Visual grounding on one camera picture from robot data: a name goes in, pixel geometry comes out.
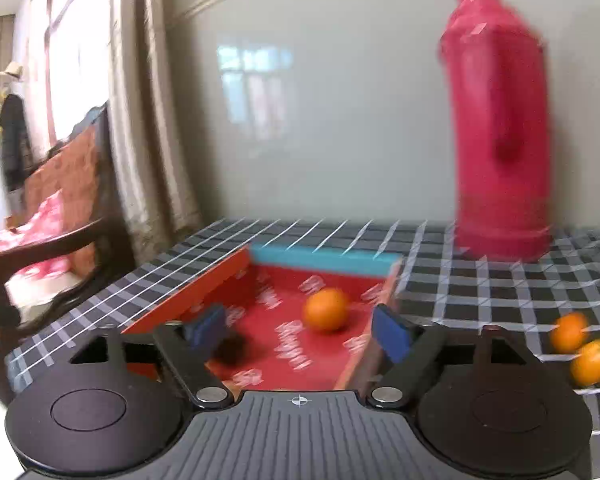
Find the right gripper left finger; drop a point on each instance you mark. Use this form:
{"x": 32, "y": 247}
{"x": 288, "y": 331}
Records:
{"x": 177, "y": 351}

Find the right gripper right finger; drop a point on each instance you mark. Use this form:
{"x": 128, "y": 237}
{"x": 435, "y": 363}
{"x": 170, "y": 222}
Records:
{"x": 435, "y": 366}

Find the dark chestnut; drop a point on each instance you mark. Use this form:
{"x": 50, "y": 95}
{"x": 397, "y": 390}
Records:
{"x": 231, "y": 351}

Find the red cardboard box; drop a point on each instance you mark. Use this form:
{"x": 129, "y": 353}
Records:
{"x": 264, "y": 289}

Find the pink plastic bag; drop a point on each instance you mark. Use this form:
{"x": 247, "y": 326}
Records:
{"x": 46, "y": 223}

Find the dark wooden armchair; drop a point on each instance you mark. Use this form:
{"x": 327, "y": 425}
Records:
{"x": 95, "y": 237}

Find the beige curtain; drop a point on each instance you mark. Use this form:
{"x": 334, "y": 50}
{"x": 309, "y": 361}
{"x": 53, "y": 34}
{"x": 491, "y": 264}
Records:
{"x": 158, "y": 201}

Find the black checkered tablecloth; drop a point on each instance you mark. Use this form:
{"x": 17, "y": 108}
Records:
{"x": 86, "y": 421}

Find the small orange mandarin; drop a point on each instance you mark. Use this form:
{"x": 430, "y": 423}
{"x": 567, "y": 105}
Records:
{"x": 569, "y": 333}
{"x": 585, "y": 367}

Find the dark hanging jacket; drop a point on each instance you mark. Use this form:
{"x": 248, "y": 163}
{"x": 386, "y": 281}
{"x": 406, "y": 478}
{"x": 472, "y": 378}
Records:
{"x": 14, "y": 142}

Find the straw hat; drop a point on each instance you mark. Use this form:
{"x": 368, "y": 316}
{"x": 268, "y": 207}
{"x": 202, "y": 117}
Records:
{"x": 13, "y": 71}

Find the red thermos flask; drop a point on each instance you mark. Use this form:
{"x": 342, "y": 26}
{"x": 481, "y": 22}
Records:
{"x": 495, "y": 65}

